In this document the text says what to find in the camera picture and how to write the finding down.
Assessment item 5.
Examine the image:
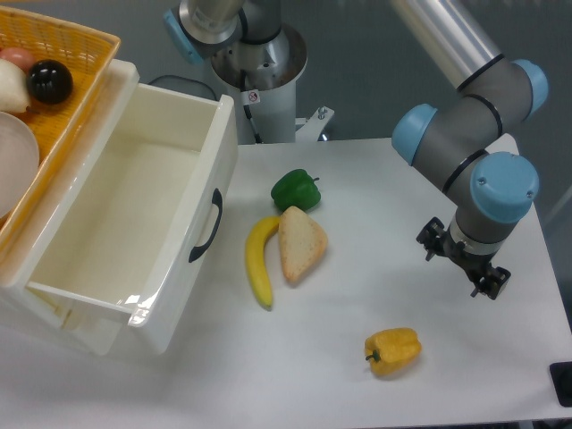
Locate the white drawer cabinet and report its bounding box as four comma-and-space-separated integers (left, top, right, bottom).
0, 59, 140, 357

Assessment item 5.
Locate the white round plate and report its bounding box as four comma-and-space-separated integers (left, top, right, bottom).
1, 113, 39, 217

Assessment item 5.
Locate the orange woven basket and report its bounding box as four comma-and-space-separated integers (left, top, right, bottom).
1, 5, 121, 259

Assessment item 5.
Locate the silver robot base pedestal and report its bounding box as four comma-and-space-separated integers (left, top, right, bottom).
211, 24, 307, 145

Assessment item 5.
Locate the triangular bread slice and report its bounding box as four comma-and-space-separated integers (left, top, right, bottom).
278, 206, 328, 284

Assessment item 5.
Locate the yellow banana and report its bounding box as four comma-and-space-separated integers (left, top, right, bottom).
244, 216, 280, 311

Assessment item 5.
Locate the pink round fruit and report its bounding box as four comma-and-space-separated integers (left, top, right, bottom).
1, 47, 36, 72

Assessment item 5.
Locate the black cable on pedestal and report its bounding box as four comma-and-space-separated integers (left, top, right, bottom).
240, 70, 264, 145

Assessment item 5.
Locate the white onion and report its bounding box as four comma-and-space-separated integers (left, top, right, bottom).
0, 59, 31, 114

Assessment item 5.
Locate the white metal mounting bracket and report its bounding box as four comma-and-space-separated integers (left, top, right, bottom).
295, 106, 335, 143

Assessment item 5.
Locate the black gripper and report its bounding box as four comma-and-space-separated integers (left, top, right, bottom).
416, 217, 510, 299

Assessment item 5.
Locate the yellow bell pepper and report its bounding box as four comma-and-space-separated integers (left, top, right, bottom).
364, 327, 422, 376

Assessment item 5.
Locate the black object at table edge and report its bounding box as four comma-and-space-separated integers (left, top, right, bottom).
549, 361, 572, 408

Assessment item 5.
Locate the green bell pepper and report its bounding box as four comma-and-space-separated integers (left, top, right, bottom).
271, 169, 322, 211

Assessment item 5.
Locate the black round ball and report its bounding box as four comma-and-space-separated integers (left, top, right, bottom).
26, 59, 73, 105

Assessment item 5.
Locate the silver and grey robot arm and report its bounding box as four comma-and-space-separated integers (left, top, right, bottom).
164, 1, 549, 299

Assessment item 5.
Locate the white plastic drawer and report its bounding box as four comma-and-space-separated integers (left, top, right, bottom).
24, 82, 240, 357

